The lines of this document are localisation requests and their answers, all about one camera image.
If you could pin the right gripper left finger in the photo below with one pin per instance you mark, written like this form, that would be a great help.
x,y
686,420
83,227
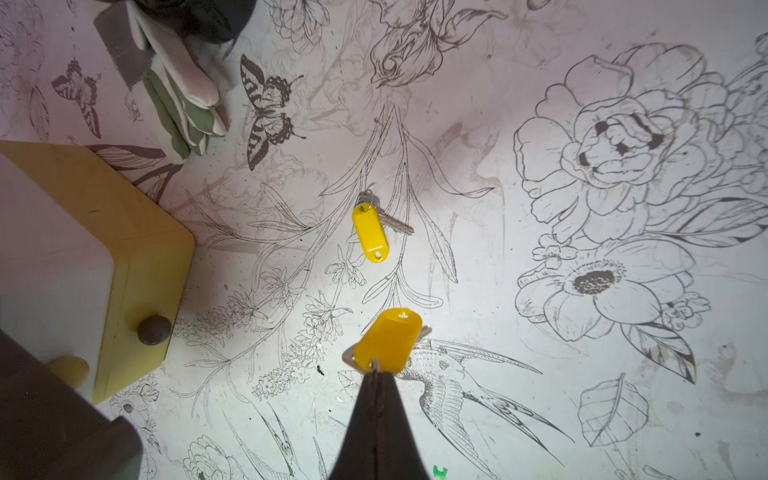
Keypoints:
x,y
357,457

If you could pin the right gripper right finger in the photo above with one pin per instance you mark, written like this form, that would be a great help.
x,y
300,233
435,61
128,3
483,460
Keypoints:
x,y
397,455

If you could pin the yellow tagged key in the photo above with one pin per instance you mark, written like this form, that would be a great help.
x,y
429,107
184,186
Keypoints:
x,y
369,222
387,344

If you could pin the grey cream three-drawer chest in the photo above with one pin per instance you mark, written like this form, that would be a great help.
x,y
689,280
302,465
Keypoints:
x,y
92,270

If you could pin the potted green plant pink tulip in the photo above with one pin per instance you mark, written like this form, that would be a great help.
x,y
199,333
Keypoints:
x,y
214,21

